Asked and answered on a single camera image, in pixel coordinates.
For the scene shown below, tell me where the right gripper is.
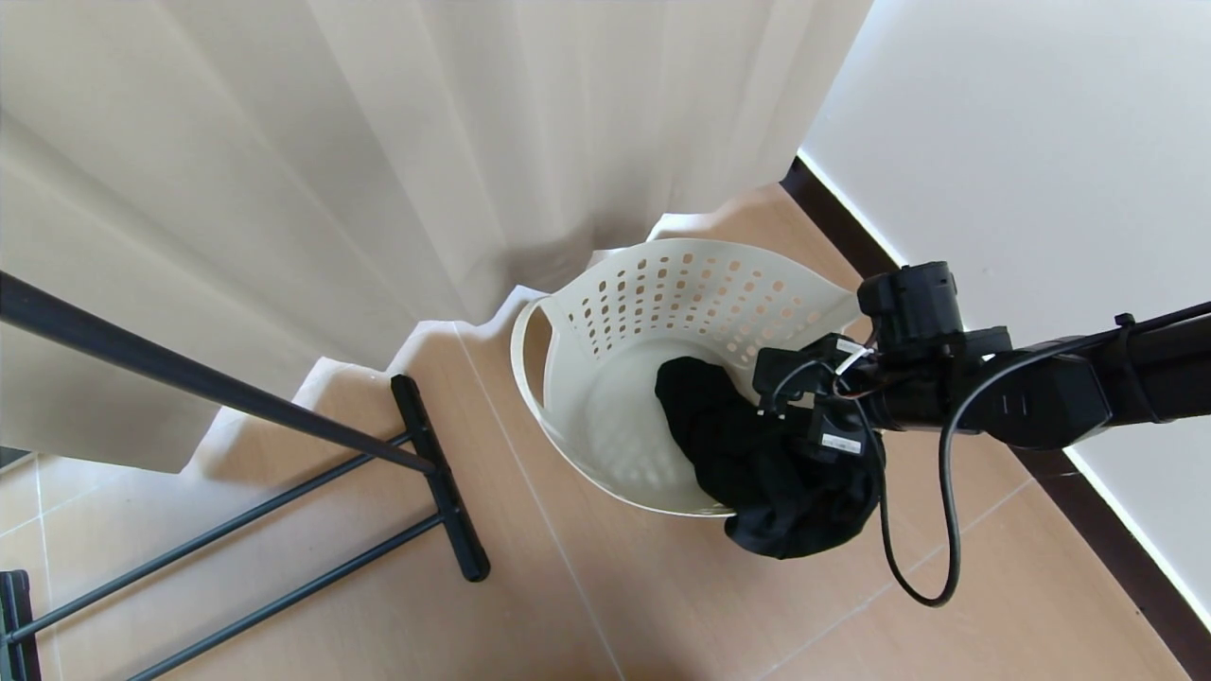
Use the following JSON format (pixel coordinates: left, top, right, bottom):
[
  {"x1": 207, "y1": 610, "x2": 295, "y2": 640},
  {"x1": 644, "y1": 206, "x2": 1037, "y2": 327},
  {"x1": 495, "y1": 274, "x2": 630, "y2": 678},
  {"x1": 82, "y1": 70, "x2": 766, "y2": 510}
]
[{"x1": 804, "y1": 401, "x2": 886, "y2": 465}]

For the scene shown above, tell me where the black garment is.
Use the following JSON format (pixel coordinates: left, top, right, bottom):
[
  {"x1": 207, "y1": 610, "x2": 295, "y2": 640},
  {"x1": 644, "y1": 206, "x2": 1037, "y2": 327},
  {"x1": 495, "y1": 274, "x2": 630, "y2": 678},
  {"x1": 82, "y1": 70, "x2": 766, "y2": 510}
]
[{"x1": 655, "y1": 357, "x2": 886, "y2": 561}]

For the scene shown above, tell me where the white laundry basket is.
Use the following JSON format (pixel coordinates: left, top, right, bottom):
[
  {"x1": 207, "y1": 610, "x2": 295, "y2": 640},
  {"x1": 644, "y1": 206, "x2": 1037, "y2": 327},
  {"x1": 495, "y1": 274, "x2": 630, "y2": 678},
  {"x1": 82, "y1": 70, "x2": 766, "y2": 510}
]
[{"x1": 511, "y1": 238, "x2": 864, "y2": 518}]

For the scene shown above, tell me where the black clothes rack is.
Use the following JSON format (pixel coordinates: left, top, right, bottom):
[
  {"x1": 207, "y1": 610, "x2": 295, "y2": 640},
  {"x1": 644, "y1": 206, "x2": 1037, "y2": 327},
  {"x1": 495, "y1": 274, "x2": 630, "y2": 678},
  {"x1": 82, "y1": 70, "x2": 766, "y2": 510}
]
[{"x1": 0, "y1": 272, "x2": 491, "y2": 681}]

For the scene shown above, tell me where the beige curtain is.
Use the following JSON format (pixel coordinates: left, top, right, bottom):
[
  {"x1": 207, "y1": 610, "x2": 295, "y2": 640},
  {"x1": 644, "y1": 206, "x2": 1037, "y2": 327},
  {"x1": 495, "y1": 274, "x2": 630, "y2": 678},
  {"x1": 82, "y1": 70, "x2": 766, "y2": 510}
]
[{"x1": 0, "y1": 0, "x2": 873, "y2": 474}]

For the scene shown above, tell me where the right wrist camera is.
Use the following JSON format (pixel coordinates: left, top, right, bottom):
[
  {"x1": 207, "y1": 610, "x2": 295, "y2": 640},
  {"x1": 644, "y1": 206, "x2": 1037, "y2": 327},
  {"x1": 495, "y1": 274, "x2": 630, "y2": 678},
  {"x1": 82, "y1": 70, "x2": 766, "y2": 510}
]
[{"x1": 754, "y1": 333, "x2": 852, "y2": 419}]

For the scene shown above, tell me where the black cable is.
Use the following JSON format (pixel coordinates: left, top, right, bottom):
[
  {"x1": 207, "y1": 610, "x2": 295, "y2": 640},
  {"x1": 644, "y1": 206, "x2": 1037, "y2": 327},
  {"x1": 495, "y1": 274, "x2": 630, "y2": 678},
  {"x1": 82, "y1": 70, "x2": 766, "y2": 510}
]
[{"x1": 875, "y1": 317, "x2": 1136, "y2": 608}]

